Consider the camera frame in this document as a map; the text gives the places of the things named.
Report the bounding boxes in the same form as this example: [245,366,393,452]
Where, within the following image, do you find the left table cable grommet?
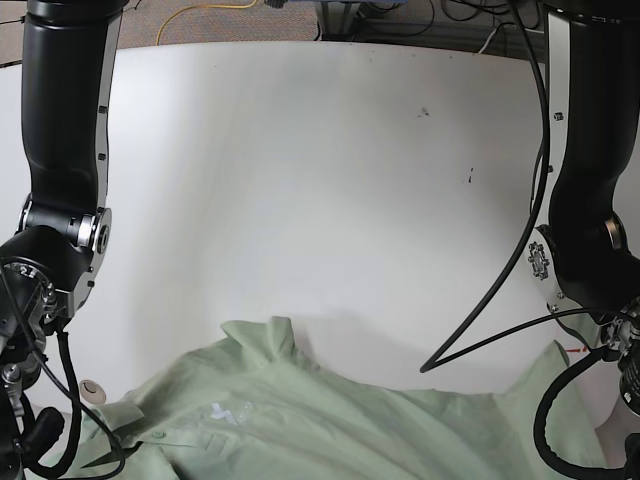
[79,380,107,405]

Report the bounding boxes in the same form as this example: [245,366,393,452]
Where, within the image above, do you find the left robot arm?
[527,1,639,411]

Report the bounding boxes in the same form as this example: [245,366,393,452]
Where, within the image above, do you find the yellow cable on floor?
[155,0,261,46]

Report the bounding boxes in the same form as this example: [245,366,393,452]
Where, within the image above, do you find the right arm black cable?
[0,269,129,479]

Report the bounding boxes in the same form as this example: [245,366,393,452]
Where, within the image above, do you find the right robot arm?
[1,1,125,479]

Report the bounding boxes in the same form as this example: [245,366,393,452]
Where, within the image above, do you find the green t-shirt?
[69,317,567,479]

